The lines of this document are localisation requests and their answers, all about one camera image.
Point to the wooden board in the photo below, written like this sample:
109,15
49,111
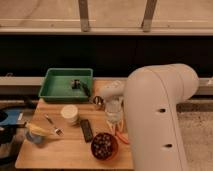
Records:
69,151

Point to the blue black device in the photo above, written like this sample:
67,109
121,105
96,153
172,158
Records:
9,123

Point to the dark red bowl with beans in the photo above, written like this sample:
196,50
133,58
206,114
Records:
104,146

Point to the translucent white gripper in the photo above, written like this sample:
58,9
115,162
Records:
114,111

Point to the black remote control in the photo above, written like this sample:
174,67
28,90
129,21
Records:
87,130

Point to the dark object in tray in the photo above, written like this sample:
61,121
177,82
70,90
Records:
77,84

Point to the small metal cup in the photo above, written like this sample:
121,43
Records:
98,102

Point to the metal fork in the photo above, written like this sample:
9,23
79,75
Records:
56,129

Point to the left metal window bracket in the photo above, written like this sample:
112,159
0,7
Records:
84,15

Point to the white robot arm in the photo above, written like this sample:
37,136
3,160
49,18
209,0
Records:
151,94

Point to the green plastic tray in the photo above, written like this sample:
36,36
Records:
56,86

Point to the metal window bracket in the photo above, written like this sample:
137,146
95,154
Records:
148,15
84,15

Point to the white cylindrical container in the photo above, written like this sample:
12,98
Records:
70,114

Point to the right metal window bracket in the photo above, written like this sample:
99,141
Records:
148,15

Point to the blue cup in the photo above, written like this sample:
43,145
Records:
34,138

